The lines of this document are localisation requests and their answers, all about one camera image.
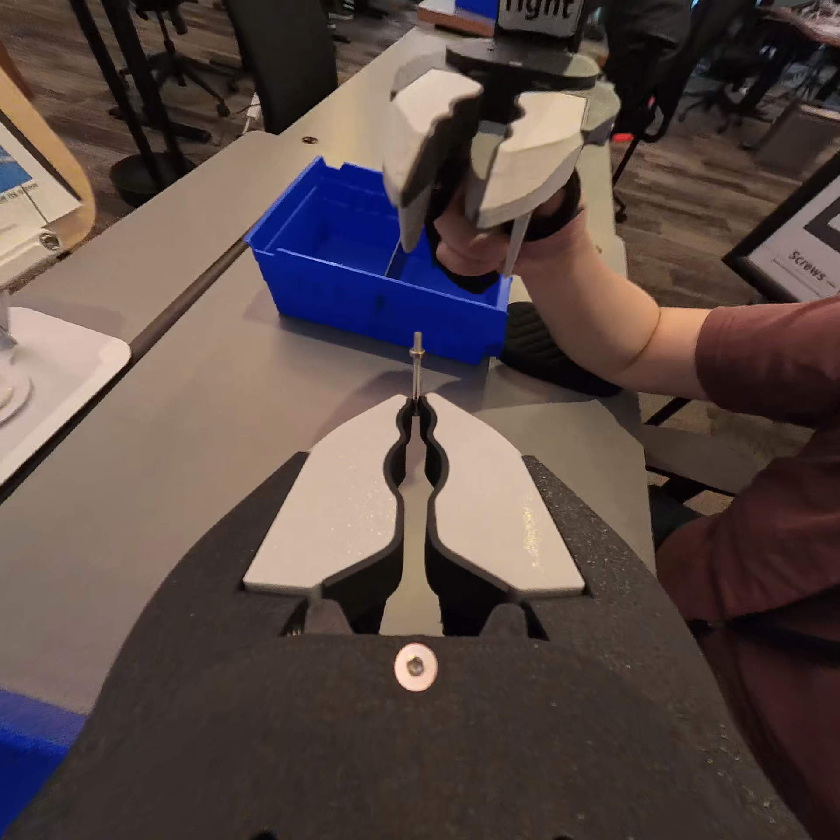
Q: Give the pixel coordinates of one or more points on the paper sheet holder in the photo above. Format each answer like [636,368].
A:
[26,197]

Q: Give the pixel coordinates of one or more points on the person's right hand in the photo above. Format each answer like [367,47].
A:
[479,253]

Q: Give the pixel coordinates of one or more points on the long metal bolt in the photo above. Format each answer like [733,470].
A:
[416,380]

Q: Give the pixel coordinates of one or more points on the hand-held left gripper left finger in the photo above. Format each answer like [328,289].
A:
[334,512]

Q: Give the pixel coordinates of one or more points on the black floor stand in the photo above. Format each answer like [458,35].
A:
[154,177]

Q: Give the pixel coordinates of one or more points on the black upright panel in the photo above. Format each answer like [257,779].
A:
[282,59]

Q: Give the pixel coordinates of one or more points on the framed marker sign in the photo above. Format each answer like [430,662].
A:
[794,256]

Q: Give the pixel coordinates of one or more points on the white flat base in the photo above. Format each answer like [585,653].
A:
[72,374]

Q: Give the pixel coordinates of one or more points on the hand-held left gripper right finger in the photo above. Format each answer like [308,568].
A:
[499,518]

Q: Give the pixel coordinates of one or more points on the person's right forearm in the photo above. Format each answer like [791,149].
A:
[604,328]

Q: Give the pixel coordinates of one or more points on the grey floor box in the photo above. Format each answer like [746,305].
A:
[800,138]

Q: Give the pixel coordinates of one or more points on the black office chair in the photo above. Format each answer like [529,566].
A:
[197,92]

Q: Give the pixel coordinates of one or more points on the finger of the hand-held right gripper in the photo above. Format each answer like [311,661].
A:
[538,151]
[417,138]

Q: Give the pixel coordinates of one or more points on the wooden board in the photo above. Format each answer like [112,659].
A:
[453,23]

